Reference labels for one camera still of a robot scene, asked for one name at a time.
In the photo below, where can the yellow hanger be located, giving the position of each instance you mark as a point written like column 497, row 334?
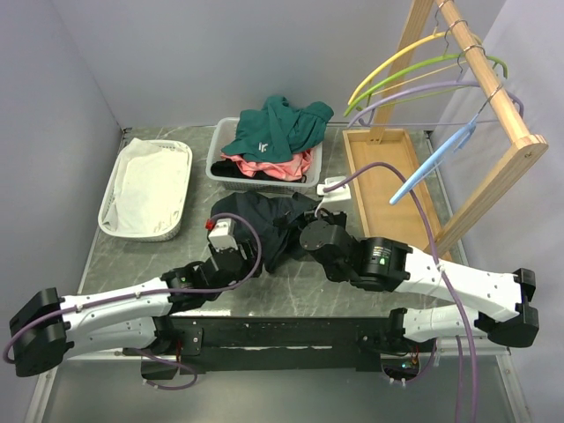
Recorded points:
column 400, row 53

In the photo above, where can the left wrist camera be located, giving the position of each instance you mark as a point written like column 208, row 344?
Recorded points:
column 221, row 234

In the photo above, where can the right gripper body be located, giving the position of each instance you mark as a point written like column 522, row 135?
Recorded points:
column 340, row 217

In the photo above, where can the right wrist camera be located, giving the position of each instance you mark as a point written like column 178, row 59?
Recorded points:
column 334, row 190

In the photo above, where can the white cloth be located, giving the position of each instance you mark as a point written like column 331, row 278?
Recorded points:
column 150, row 185

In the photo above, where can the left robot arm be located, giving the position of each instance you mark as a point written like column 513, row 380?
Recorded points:
column 51, row 327

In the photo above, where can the teal garment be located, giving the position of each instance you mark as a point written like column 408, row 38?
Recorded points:
column 277, row 131

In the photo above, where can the pink garment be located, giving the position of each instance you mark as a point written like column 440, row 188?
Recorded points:
column 293, row 170

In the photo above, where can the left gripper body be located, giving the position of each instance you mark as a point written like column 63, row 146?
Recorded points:
column 249, row 263

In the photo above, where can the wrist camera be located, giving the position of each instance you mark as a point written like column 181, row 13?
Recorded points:
column 221, row 234
column 334, row 190

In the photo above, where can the white basket with cloth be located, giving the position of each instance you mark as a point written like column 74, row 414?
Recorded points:
column 145, row 189

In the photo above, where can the purple hanger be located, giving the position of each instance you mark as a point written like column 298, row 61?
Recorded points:
column 414, row 93

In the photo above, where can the white laundry basket with clothes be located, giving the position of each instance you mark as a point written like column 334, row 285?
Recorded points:
column 224, row 134

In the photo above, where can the blue hanger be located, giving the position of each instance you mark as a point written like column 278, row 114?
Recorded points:
column 452, row 145

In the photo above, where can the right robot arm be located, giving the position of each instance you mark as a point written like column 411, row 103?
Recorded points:
column 482, row 303

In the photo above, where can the dark navy shorts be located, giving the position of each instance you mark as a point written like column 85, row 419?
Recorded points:
column 278, row 221

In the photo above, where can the green hanger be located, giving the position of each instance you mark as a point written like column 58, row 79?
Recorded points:
column 397, row 79

